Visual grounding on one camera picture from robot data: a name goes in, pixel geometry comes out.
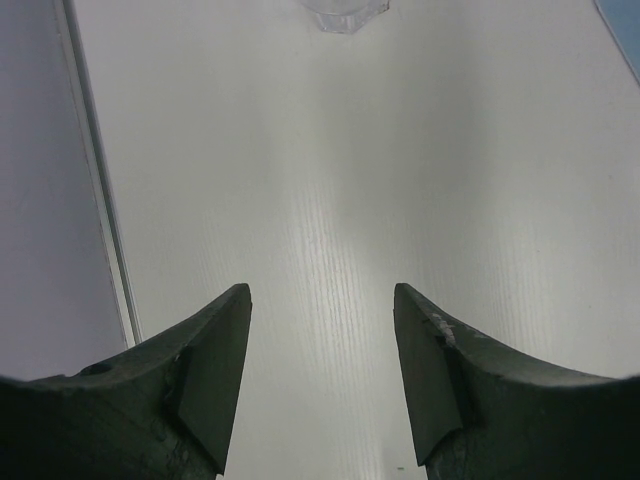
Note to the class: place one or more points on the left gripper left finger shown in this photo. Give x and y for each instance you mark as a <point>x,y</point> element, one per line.
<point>163,409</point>

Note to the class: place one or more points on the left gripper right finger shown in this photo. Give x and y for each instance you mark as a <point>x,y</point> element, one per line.
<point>479,409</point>

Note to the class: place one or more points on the blue checkered cloth napkin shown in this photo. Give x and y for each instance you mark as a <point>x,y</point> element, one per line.
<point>622,18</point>

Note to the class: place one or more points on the clear plastic cup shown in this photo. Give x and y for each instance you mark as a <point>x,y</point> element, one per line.
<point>344,16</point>

